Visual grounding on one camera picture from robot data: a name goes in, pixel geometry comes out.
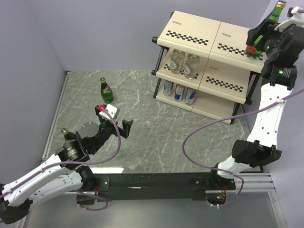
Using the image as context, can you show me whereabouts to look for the green Perrier bottle front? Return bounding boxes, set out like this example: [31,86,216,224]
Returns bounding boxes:
[245,0,287,58]

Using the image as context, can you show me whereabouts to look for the green Perrier bottle tall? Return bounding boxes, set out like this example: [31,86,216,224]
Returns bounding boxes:
[100,77,114,104]

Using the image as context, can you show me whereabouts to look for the light blue drink can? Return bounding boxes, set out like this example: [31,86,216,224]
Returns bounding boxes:
[163,80,174,96]

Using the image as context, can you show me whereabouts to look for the silver can red tab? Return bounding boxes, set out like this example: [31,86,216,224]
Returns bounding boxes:
[185,87,197,105]

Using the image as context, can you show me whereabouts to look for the clear glass bottle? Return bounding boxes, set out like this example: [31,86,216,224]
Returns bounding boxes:
[170,49,185,74]
[184,54,200,79]

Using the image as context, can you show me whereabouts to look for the Red Bull can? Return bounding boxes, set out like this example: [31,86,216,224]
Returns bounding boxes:
[174,84,185,102]

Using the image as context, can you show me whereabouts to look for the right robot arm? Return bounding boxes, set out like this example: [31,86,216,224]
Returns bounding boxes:
[208,19,304,190]

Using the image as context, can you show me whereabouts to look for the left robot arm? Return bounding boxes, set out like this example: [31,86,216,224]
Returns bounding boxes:
[0,104,133,224]

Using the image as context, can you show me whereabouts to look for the beige checkered shelf rack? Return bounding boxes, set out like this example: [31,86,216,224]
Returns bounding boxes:
[152,11,266,124]

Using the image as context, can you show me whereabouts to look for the black base beam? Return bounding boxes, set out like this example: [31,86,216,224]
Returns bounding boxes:
[81,171,236,201]

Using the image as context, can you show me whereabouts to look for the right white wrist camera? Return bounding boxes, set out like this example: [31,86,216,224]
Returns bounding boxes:
[275,6,304,31]

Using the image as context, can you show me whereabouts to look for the aluminium frame rail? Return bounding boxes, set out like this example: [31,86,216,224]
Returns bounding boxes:
[14,70,72,228]

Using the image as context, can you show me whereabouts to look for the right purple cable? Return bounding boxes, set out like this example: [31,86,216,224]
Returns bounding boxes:
[182,7,304,207]

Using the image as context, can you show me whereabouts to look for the purple cable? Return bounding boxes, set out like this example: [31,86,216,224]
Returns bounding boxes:
[0,109,122,211]
[182,7,304,207]

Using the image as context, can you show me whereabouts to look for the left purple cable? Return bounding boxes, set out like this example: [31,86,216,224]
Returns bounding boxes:
[0,109,122,211]

